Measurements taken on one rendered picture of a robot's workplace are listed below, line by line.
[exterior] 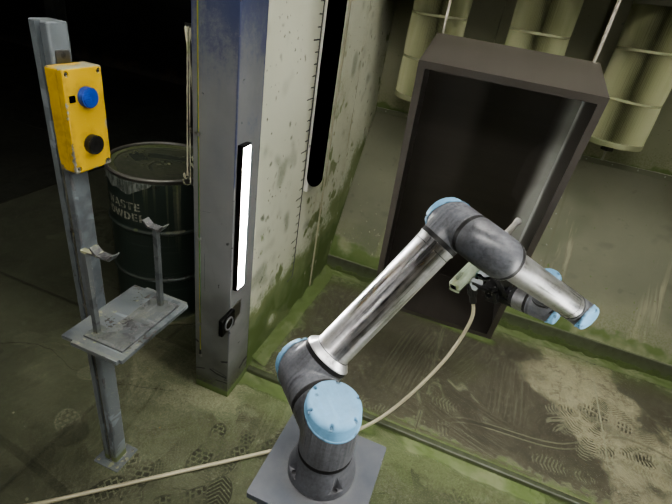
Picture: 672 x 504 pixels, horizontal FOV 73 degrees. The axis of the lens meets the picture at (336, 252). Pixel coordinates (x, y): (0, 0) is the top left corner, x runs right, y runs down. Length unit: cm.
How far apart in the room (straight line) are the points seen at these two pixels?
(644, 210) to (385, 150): 167
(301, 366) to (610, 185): 254
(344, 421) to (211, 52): 119
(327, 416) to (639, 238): 258
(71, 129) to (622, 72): 254
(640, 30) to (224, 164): 216
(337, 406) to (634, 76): 233
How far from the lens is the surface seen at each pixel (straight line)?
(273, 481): 139
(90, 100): 133
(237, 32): 160
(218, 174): 175
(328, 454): 124
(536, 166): 217
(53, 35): 135
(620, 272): 331
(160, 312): 163
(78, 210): 149
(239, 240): 183
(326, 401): 121
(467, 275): 186
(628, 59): 293
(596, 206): 333
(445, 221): 123
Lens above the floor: 181
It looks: 30 degrees down
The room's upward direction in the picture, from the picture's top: 10 degrees clockwise
